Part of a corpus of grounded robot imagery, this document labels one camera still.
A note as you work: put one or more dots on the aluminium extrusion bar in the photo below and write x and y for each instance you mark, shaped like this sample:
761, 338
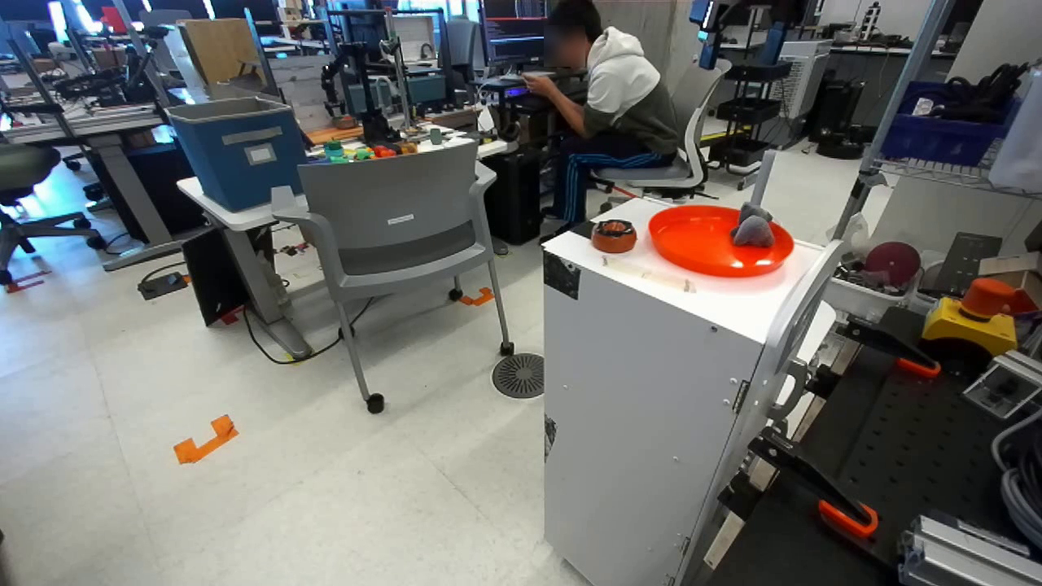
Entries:
965, 554

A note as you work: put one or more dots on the grey plush toy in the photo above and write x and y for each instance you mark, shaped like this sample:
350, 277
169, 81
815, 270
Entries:
753, 229

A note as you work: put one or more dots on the grey four legged chair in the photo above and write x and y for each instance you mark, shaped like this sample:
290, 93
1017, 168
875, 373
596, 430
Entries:
392, 206

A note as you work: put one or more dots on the seated person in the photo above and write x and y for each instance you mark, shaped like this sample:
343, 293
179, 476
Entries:
623, 97

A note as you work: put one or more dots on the black office chair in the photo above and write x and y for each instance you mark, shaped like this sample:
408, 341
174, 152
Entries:
22, 168

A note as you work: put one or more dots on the metal bracket with tag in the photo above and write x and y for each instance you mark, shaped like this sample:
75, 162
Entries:
1004, 388

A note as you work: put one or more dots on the grey office desk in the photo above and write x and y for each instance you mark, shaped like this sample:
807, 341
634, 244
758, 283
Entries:
67, 127

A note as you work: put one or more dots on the black perforated robot table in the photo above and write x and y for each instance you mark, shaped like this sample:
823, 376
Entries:
923, 455

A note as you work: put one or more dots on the blue plastic crate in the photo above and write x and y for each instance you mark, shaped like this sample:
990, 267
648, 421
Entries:
947, 134

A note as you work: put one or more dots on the brown small bowl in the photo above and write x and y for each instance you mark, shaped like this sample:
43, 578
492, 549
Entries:
612, 234

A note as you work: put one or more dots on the yellow emergency stop box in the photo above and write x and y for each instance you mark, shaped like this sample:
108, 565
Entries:
969, 319

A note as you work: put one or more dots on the grey round floor base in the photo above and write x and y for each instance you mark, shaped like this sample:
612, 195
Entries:
519, 376

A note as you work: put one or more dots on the dark red round object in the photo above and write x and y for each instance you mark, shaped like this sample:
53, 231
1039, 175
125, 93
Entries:
893, 264

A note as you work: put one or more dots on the light office swivel chair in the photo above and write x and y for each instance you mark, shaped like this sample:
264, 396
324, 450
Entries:
672, 173

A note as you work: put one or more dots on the grey curved kitchen panel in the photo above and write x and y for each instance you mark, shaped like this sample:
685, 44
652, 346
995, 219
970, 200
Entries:
803, 312

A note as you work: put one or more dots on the brown cardboard box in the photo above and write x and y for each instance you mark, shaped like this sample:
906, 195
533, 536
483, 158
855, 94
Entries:
224, 54

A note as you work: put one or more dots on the dark computer monitor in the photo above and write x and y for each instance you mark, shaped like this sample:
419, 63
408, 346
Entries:
523, 38

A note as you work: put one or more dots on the white work table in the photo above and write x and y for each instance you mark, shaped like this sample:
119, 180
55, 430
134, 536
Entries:
228, 216

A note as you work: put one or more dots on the grey metal plate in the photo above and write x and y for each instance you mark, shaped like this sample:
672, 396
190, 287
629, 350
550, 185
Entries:
970, 260

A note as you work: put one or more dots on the blue storage bin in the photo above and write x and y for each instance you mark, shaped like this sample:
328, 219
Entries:
239, 152

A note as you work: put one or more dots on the white toy kitchen cabinet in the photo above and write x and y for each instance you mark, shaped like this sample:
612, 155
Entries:
640, 412

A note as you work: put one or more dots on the black computer tower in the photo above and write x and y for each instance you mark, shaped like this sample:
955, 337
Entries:
512, 200

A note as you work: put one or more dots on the orange round plate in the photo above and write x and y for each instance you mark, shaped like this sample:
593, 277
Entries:
700, 244

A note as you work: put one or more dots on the black floor box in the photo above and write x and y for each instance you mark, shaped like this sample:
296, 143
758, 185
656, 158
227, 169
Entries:
164, 283

